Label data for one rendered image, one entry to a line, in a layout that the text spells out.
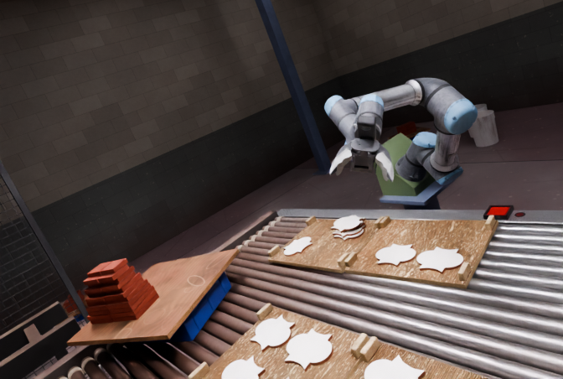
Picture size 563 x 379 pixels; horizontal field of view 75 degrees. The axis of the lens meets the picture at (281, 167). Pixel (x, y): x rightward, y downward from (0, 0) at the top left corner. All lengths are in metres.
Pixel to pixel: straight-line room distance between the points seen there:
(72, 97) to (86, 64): 0.52
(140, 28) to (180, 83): 0.97
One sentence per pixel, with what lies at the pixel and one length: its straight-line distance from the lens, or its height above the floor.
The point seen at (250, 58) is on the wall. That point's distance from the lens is 6.94.
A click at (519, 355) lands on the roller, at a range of 1.01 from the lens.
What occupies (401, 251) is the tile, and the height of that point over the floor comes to 0.95.
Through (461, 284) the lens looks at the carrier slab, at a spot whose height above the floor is 0.93.
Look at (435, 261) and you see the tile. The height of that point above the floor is 0.95.
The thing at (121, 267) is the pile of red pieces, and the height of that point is 1.22.
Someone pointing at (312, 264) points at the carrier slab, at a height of 0.94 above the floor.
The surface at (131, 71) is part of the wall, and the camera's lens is 6.12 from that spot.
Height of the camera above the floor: 1.62
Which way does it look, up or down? 12 degrees down
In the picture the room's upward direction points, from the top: 22 degrees counter-clockwise
